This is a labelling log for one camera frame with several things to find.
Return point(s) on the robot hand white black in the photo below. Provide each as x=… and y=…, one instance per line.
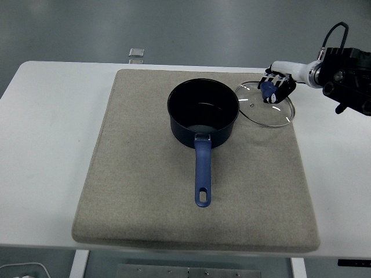
x=290, y=68

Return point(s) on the glass pot lid blue knob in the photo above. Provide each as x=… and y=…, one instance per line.
x=269, y=116

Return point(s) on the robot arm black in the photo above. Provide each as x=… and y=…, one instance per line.
x=347, y=78

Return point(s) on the small metal floor plate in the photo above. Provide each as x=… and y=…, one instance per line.
x=136, y=52

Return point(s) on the beige fabric mat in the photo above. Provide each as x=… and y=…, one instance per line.
x=130, y=173

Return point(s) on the white table leg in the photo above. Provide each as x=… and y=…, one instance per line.
x=79, y=265
x=298, y=269

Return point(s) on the black bar under table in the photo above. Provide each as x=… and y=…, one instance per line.
x=355, y=262

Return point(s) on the grey metal plate with screws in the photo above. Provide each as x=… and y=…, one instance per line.
x=188, y=272

